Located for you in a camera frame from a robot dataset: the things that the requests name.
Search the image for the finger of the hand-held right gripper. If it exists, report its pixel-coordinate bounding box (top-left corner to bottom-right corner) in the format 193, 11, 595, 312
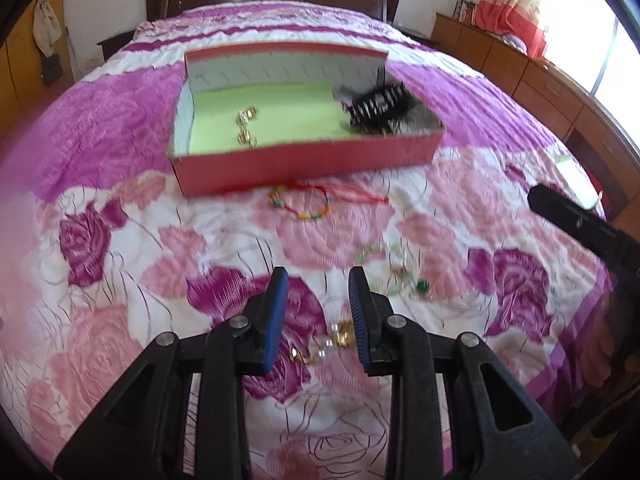
527, 184, 640, 281

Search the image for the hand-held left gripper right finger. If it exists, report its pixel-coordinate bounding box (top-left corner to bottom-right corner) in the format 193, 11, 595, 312
348, 266, 583, 480

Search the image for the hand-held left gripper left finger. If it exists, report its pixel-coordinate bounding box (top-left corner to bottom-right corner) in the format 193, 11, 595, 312
52, 266, 290, 480

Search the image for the red cardboard box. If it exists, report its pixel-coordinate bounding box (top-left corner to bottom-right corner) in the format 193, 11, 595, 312
167, 42, 446, 197

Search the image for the black bow hair claw clip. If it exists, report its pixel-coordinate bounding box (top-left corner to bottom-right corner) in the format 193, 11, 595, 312
332, 70, 441, 137

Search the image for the light green box at edge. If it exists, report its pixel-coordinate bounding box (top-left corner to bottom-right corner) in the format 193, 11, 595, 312
554, 154, 603, 209

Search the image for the wooden dresser cabinet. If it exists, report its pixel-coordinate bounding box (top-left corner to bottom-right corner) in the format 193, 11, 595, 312
431, 12, 640, 221

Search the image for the window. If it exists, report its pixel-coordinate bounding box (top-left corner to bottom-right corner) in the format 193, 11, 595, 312
542, 0, 640, 106

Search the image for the green paper liner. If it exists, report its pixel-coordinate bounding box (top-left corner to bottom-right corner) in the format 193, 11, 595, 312
187, 81, 358, 153

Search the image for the floral cream and red curtain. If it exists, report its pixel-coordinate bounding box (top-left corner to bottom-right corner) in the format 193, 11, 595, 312
472, 0, 578, 58

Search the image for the pink floral bedspread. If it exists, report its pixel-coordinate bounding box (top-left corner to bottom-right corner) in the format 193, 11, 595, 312
0, 0, 616, 480

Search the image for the dark wooden nightstand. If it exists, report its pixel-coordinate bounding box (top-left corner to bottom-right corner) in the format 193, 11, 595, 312
96, 30, 137, 61

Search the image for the white stick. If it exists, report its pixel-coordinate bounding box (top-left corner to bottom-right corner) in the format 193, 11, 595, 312
65, 25, 83, 78

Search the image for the black hanging bag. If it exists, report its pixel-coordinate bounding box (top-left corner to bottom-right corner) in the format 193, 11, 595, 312
40, 55, 64, 86

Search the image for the wooden wardrobe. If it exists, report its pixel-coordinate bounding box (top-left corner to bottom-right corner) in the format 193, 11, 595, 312
0, 0, 68, 131

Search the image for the cream cloth bag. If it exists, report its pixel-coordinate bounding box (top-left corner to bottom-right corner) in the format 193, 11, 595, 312
32, 0, 62, 58

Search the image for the pale green jade bead bracelet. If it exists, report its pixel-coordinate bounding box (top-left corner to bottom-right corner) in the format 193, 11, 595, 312
352, 241, 418, 293

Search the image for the multicolour braided cord bracelet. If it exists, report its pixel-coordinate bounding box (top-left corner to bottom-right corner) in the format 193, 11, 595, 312
267, 182, 390, 222

